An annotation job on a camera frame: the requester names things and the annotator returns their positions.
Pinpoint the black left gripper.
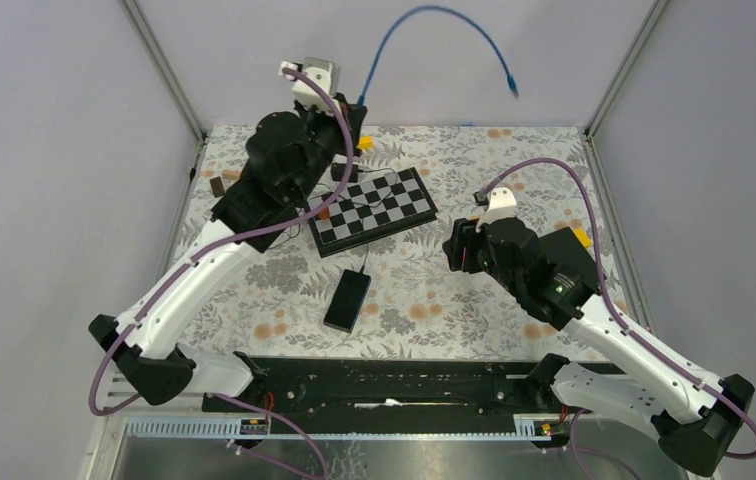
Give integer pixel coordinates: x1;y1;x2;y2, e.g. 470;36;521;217
291;93;369;204

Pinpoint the black power adapter with cable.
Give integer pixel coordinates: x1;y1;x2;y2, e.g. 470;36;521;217
265;162;400;274

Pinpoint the small black network switch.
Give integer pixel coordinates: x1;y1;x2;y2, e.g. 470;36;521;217
323;269;371;333

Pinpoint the blue ethernet cable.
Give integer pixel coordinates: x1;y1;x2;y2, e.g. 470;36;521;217
356;5;520;109

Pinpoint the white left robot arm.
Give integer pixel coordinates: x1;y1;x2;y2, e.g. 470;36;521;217
88;93;368;415

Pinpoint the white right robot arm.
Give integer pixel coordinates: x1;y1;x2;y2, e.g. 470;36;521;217
443;218;754;477

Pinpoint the black white checkerboard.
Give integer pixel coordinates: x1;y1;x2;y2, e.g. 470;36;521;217
308;168;438;258

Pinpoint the floral patterned table mat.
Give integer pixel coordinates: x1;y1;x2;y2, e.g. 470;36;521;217
180;127;602;362

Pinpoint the light tan wooden block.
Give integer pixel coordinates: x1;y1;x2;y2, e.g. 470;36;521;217
221;170;241;182

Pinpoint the yellow block at right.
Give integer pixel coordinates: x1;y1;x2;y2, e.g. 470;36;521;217
573;228;594;249

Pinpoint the dark brown wooden block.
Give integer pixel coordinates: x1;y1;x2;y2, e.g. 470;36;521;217
209;177;225;198

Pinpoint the yellow block near wall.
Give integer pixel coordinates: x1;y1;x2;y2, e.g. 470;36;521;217
358;136;374;150

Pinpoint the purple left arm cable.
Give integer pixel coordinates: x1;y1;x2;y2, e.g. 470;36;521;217
88;66;358;419

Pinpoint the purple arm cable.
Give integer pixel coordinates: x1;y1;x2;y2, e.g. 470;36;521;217
473;157;756;462
88;66;358;419

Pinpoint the large black network switch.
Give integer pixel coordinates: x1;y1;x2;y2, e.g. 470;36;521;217
540;228;601;294

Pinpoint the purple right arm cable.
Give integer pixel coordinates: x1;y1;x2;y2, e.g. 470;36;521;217
473;157;756;462

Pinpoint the slotted cable duct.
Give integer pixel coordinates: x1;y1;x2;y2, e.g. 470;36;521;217
126;413;552;444

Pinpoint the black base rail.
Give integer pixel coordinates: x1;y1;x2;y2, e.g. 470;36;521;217
238;357;576;437

